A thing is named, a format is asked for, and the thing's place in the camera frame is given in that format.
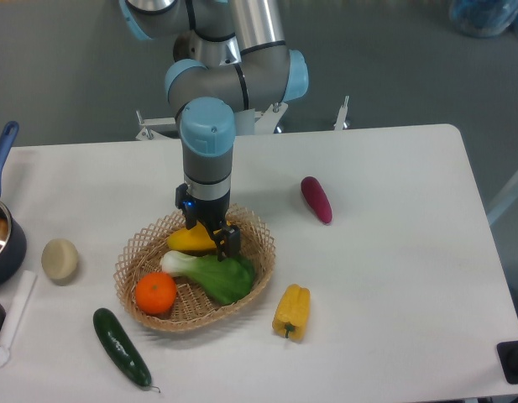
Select dark green cucumber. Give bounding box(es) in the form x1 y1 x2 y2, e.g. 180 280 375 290
92 307 160 393

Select yellow bell pepper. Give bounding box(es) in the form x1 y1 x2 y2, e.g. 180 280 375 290
272 284 311 342

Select white plastic utensil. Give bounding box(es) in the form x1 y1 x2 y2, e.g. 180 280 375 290
0 270 37 368

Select white frame at right edge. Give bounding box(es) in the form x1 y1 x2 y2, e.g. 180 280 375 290
486 170 518 226

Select yellow mango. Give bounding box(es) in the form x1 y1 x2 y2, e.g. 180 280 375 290
166 222 217 256

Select black device at right edge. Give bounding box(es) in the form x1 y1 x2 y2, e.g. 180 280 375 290
496 341 518 385

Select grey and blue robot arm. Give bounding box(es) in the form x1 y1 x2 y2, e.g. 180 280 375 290
119 1 309 259

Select blue plastic bag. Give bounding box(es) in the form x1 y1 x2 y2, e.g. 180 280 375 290
448 0 518 39

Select green bok choy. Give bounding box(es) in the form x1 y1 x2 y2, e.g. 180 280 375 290
160 250 255 306

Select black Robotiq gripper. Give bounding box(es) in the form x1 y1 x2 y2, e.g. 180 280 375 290
175 183 241 261

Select beige round potato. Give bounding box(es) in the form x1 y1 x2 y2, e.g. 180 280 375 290
41 238 79 281

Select woven wicker basket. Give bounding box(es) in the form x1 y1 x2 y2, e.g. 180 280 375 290
114 204 275 332

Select purple sweet potato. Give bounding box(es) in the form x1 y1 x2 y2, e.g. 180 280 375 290
301 176 332 224

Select orange tangerine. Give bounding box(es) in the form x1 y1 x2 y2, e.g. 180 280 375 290
135 272 177 315

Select blue saucepan with handle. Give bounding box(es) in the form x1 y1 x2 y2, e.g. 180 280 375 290
0 121 27 285

